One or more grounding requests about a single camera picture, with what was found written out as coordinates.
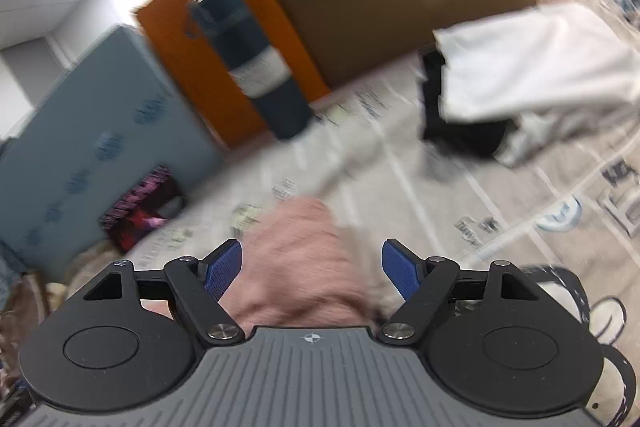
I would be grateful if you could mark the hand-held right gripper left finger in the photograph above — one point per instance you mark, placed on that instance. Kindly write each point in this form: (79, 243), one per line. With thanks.
(222, 269)

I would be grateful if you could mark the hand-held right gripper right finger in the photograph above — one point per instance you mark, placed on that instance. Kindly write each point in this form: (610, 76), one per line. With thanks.
(400, 269)

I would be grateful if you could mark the pink garment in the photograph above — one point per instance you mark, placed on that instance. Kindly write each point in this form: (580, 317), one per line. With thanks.
(295, 267)

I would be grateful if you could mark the white garment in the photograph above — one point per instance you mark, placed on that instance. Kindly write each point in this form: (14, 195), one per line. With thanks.
(525, 62)

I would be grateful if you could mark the dark blue vacuum bottle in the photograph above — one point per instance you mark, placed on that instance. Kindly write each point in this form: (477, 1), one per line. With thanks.
(280, 107)

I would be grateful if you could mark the orange cardboard box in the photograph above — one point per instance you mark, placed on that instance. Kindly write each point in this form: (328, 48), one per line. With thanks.
(200, 72)

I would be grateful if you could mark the light blue cardboard box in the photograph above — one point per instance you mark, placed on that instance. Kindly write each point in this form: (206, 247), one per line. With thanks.
(100, 107)

